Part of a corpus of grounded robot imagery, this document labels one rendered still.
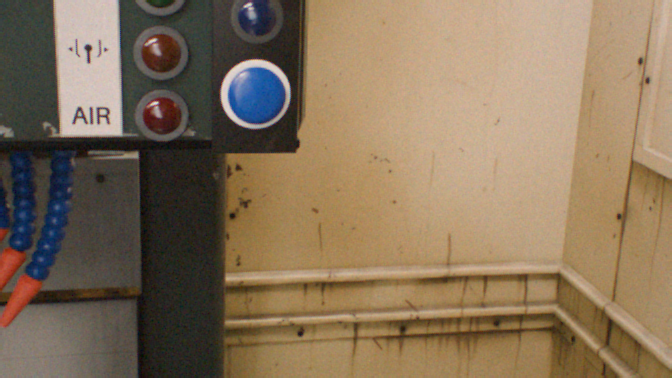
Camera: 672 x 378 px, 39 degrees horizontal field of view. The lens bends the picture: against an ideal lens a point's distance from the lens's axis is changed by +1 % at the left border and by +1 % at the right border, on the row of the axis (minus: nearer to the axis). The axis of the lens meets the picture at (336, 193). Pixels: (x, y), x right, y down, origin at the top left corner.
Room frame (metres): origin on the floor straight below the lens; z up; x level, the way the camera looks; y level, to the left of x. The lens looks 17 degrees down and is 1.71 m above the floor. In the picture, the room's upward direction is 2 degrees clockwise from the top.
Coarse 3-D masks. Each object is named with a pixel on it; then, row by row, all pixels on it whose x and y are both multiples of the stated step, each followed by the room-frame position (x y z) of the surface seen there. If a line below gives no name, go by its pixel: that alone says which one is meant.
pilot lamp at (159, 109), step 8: (152, 104) 0.47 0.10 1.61; (160, 104) 0.47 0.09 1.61; (168, 104) 0.47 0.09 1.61; (176, 104) 0.47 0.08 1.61; (144, 112) 0.47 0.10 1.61; (152, 112) 0.47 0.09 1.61; (160, 112) 0.47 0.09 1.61; (168, 112) 0.47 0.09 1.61; (176, 112) 0.47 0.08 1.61; (144, 120) 0.47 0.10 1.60; (152, 120) 0.47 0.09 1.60; (160, 120) 0.47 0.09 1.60; (168, 120) 0.47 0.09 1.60; (176, 120) 0.47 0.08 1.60; (152, 128) 0.47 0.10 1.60; (160, 128) 0.47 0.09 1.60; (168, 128) 0.47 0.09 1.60; (176, 128) 0.47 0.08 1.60
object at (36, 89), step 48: (0, 0) 0.46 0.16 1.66; (48, 0) 0.46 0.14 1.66; (192, 0) 0.48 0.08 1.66; (0, 48) 0.46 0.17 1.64; (48, 48) 0.46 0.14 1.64; (192, 48) 0.48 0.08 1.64; (0, 96) 0.46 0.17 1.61; (48, 96) 0.46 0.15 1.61; (192, 96) 0.48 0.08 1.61; (0, 144) 0.46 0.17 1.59; (48, 144) 0.47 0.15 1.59; (96, 144) 0.47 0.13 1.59; (144, 144) 0.48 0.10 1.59; (192, 144) 0.48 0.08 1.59
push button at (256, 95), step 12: (240, 72) 0.48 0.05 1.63; (252, 72) 0.48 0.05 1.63; (264, 72) 0.48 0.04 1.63; (240, 84) 0.47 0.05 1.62; (252, 84) 0.48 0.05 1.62; (264, 84) 0.48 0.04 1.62; (276, 84) 0.48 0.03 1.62; (228, 96) 0.48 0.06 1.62; (240, 96) 0.47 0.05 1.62; (252, 96) 0.48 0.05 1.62; (264, 96) 0.48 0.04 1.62; (276, 96) 0.48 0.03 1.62; (240, 108) 0.47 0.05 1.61; (252, 108) 0.48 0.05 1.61; (264, 108) 0.48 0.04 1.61; (276, 108) 0.48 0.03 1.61; (252, 120) 0.48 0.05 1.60; (264, 120) 0.48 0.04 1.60
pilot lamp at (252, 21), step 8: (248, 0) 0.48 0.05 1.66; (256, 0) 0.48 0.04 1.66; (264, 0) 0.48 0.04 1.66; (240, 8) 0.48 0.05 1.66; (248, 8) 0.48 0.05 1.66; (256, 8) 0.48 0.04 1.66; (264, 8) 0.48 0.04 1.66; (272, 8) 0.48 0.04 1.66; (240, 16) 0.48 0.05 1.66; (248, 16) 0.48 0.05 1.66; (256, 16) 0.48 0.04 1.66; (264, 16) 0.48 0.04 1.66; (272, 16) 0.48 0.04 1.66; (240, 24) 0.48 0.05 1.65; (248, 24) 0.48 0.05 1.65; (256, 24) 0.48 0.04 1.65; (264, 24) 0.48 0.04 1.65; (272, 24) 0.48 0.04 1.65; (248, 32) 0.48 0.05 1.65; (256, 32) 0.48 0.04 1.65; (264, 32) 0.48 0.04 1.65
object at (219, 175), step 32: (160, 160) 1.14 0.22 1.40; (192, 160) 1.15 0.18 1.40; (224, 160) 1.16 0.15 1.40; (160, 192) 1.14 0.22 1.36; (192, 192) 1.15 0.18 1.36; (224, 192) 1.16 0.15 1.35; (160, 224) 1.14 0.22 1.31; (192, 224) 1.15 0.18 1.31; (224, 224) 1.16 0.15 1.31; (160, 256) 1.14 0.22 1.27; (192, 256) 1.15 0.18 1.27; (224, 256) 1.17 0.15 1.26; (160, 288) 1.14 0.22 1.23; (192, 288) 1.15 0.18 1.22; (224, 288) 1.17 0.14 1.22; (160, 320) 1.14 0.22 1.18; (192, 320) 1.15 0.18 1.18; (224, 320) 1.17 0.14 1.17; (160, 352) 1.14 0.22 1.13; (192, 352) 1.15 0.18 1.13; (224, 352) 1.17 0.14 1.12
